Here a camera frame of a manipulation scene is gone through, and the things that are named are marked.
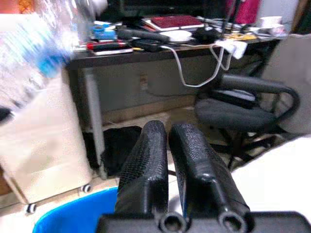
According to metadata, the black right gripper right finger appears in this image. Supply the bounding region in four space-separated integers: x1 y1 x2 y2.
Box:
169 123 251 218

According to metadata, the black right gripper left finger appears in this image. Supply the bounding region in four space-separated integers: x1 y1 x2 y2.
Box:
115 120 170 216

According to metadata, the clear plastic bottle blue label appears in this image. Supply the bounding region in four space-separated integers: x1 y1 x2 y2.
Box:
0 0 109 114

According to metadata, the black bag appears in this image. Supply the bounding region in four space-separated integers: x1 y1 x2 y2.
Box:
100 126 144 177

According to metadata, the black office chair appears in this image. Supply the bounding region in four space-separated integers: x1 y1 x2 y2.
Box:
193 72 301 170

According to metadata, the white bedsheet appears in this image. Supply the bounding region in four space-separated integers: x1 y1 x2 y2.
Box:
230 135 311 233

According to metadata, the blue plastic bin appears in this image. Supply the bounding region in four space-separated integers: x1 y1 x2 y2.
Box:
33 186 120 233

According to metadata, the beige rolling cabinet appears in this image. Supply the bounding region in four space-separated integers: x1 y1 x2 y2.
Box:
0 70 94 206

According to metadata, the dark wooden desk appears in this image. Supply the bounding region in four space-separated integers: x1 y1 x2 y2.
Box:
67 36 282 180

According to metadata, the flat smartphone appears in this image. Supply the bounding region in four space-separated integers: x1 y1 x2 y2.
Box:
93 48 135 56

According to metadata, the black small device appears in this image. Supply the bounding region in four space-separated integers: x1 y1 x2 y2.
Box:
132 38 164 53

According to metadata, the red and black screwdriver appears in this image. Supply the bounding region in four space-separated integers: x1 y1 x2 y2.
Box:
86 41 128 50

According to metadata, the white power adapter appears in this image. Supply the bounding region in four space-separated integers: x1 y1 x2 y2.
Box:
214 40 248 59

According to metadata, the black tube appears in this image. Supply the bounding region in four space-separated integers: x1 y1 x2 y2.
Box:
117 28 171 43

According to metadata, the white round device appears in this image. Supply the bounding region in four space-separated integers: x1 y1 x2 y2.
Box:
160 30 193 43

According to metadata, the yellow flat item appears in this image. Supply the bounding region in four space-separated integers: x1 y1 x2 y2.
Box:
224 33 257 41

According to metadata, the blue small box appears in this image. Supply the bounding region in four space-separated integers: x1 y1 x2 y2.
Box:
93 24 116 41

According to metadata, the red keyboard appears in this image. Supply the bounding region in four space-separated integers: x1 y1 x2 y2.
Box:
142 15 206 32

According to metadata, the black monitor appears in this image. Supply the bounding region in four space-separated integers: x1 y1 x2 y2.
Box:
106 0 228 19

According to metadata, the white cup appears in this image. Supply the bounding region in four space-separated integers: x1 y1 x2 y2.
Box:
259 16 284 29

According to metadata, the pink cloth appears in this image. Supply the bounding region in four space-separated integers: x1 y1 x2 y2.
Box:
225 0 261 24

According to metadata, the long white cable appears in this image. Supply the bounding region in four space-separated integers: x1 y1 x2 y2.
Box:
159 45 225 88

